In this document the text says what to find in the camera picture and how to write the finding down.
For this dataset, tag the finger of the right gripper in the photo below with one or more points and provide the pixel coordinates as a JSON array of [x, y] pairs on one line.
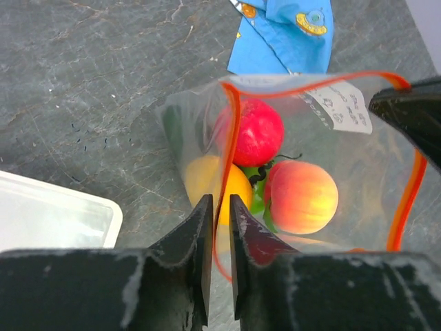
[[415, 112]]

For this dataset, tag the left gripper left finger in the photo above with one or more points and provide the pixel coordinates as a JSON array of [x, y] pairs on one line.
[[165, 286]]

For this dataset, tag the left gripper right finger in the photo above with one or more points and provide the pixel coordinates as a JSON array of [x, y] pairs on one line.
[[276, 287]]

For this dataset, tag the green watermelon toy ball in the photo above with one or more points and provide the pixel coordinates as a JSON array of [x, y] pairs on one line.
[[258, 177]]

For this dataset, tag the peach toy fruit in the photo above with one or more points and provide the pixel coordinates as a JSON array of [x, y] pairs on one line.
[[302, 197]]

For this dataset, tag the clear zip bag orange zipper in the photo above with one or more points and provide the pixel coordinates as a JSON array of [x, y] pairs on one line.
[[326, 117]]

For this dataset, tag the white perforated plastic basket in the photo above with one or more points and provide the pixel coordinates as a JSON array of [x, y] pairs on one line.
[[40, 215]]

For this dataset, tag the red apple toy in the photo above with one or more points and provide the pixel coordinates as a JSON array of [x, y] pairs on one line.
[[260, 136]]

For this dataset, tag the dark green avocado toy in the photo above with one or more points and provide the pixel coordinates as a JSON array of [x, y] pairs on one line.
[[172, 125]]

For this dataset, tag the blue patterned cloth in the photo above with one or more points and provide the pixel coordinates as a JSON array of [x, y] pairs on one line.
[[282, 37]]

